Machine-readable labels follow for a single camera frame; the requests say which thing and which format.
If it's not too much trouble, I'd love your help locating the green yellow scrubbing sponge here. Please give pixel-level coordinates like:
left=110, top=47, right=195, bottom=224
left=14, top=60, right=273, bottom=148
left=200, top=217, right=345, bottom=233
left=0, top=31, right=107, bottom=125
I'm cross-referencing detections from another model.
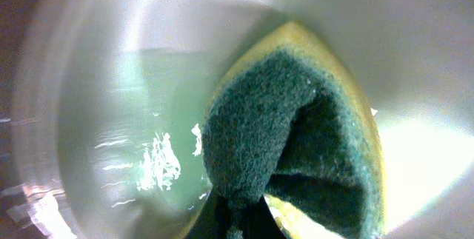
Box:
left=188, top=21, right=386, bottom=238

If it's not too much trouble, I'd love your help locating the grey-white plate with green stain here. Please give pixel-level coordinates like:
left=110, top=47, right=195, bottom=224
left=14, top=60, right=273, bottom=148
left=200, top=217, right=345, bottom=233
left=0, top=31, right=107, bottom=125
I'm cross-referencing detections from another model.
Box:
left=1, top=0, right=473, bottom=238

